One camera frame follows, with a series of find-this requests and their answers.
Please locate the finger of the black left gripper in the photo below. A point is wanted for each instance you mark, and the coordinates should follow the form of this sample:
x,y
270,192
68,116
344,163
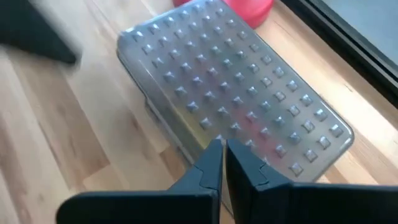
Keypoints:
x,y
25,28

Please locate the studded translucent box lid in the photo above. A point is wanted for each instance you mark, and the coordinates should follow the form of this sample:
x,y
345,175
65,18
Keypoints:
x,y
233,77

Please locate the black aluminium table frame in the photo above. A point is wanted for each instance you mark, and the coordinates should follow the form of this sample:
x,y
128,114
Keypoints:
x,y
357,51

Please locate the translucent plastic supply box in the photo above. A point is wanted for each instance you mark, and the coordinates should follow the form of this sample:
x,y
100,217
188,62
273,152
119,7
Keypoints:
x,y
168,127

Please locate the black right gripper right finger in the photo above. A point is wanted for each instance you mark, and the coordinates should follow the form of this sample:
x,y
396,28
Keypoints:
x,y
255,199

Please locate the red desk lamp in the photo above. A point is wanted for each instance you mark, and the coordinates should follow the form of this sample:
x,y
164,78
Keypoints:
x,y
248,12

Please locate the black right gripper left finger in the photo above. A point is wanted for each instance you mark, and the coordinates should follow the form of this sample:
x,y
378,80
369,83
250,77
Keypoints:
x,y
199,193

